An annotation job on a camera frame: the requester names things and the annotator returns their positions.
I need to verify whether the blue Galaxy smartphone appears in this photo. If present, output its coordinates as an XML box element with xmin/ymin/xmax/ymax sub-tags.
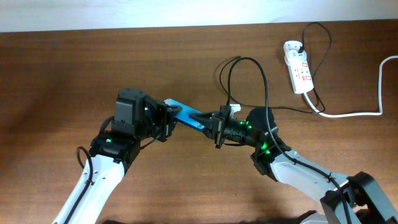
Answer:
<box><xmin>164</xmin><ymin>98</ymin><xmax>204</xmax><ymax>132</ymax></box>

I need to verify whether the black charger cable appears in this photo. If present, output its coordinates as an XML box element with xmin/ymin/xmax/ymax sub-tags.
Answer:
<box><xmin>218</xmin><ymin>22</ymin><xmax>333</xmax><ymax>114</ymax></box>

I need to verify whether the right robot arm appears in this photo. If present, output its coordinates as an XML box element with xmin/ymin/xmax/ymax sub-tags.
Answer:
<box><xmin>190</xmin><ymin>106</ymin><xmax>397</xmax><ymax>223</ymax></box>

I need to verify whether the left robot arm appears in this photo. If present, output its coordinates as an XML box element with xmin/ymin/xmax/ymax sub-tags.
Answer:
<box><xmin>54</xmin><ymin>88</ymin><xmax>182</xmax><ymax>223</ymax></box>

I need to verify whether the white charger plug adapter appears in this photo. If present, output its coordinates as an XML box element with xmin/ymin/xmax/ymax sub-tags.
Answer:
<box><xmin>284</xmin><ymin>49</ymin><xmax>307</xmax><ymax>65</ymax></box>

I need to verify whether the white power strip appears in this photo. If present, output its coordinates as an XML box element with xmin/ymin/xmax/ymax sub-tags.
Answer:
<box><xmin>283</xmin><ymin>40</ymin><xmax>314</xmax><ymax>94</ymax></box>

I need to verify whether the white power strip cord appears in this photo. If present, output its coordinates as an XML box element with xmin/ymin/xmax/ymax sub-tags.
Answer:
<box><xmin>302</xmin><ymin>55</ymin><xmax>398</xmax><ymax>118</ymax></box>

